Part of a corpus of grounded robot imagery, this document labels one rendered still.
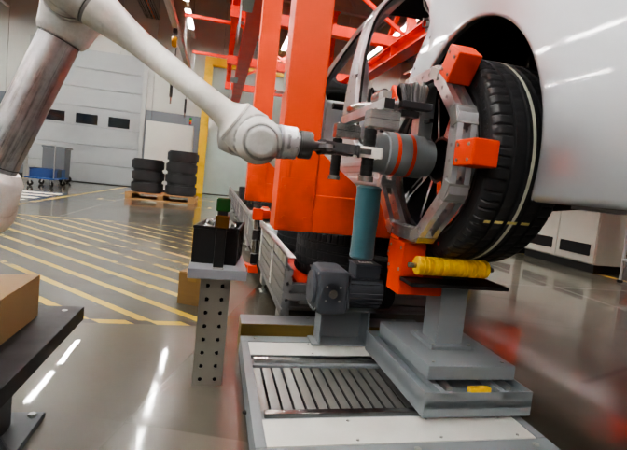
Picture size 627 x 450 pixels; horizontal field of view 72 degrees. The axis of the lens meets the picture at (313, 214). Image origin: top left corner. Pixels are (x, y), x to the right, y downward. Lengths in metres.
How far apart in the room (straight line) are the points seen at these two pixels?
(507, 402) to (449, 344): 0.24
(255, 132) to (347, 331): 1.20
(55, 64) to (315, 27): 1.00
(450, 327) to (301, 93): 1.05
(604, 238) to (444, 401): 4.94
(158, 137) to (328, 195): 10.69
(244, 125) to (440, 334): 0.99
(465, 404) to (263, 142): 0.97
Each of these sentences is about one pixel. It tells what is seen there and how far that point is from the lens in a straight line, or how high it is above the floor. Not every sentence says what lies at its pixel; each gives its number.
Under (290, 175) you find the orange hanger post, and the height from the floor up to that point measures 0.75.
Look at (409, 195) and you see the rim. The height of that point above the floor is 0.72.
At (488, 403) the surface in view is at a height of 0.13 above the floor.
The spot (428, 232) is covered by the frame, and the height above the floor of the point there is 0.62.
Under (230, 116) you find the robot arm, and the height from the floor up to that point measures 0.86.
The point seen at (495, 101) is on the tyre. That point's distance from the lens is 1.28.
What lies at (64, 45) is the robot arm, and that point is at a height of 1.01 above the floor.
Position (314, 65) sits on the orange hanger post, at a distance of 1.85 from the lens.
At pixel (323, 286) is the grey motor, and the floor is 0.35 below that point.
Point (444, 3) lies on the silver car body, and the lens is 1.84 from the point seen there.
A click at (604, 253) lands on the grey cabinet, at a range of 6.20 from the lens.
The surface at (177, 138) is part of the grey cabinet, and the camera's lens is 12.30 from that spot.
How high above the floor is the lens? 0.73
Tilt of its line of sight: 4 degrees down
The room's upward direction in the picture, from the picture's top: 6 degrees clockwise
